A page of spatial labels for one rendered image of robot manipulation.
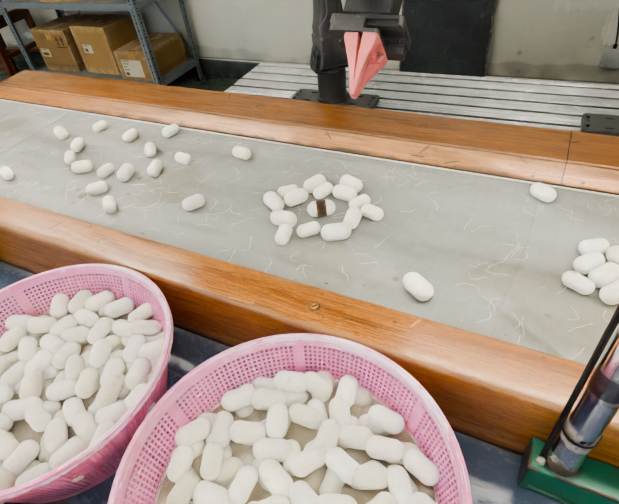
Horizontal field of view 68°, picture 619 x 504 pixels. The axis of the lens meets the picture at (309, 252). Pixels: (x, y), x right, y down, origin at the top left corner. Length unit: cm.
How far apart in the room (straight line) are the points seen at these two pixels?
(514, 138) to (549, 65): 192
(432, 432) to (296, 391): 13
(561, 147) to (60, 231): 69
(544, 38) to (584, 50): 19
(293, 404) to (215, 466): 8
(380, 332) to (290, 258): 17
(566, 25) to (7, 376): 249
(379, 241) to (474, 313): 15
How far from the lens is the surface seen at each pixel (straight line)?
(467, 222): 61
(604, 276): 56
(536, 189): 66
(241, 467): 44
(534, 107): 108
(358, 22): 68
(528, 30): 262
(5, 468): 51
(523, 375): 44
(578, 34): 263
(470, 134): 75
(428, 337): 45
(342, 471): 41
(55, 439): 50
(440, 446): 41
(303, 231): 58
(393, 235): 59
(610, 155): 75
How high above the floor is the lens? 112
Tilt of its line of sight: 42 degrees down
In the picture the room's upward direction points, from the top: 8 degrees counter-clockwise
